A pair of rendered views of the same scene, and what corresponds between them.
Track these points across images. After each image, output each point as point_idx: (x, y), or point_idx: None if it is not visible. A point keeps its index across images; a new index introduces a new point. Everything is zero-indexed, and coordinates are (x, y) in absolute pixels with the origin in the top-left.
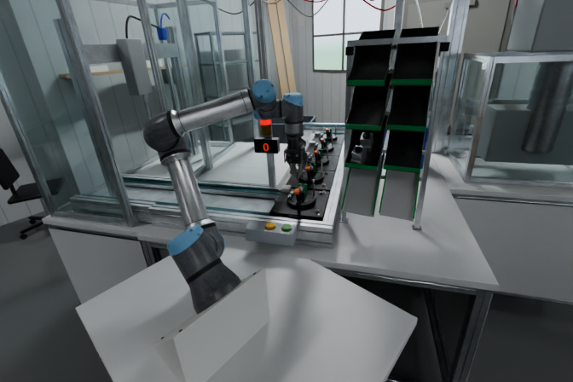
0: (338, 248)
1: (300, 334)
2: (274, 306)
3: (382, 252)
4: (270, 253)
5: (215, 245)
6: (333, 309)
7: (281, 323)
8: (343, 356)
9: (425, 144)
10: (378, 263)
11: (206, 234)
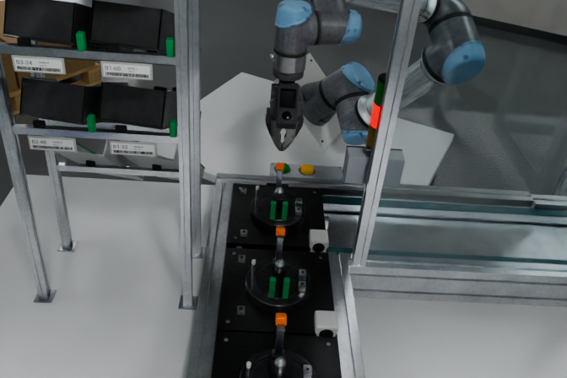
0: (207, 202)
1: (240, 131)
2: (271, 144)
3: (145, 200)
4: None
5: (336, 98)
6: (213, 146)
7: (258, 135)
8: (204, 122)
9: None
10: (155, 187)
11: (347, 89)
